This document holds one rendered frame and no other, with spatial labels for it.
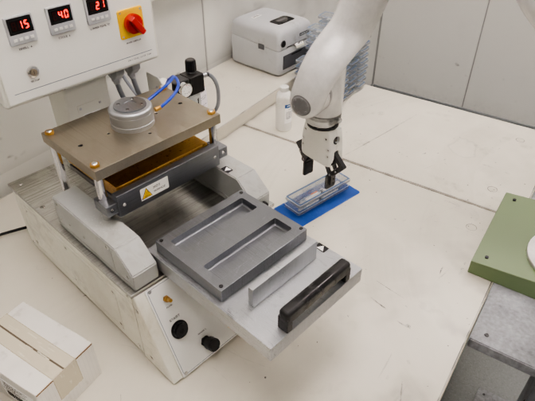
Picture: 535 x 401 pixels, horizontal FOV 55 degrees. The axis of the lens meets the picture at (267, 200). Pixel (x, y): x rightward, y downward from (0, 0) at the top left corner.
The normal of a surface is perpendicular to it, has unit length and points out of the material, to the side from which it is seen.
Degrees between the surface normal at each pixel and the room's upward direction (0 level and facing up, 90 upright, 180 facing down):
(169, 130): 0
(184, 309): 65
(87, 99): 90
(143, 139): 0
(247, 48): 90
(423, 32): 90
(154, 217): 0
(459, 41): 90
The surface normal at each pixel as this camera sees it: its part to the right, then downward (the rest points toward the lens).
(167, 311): 0.65, 0.05
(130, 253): 0.47, -0.33
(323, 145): -0.67, 0.45
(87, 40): 0.72, 0.43
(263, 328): 0.00, -0.79
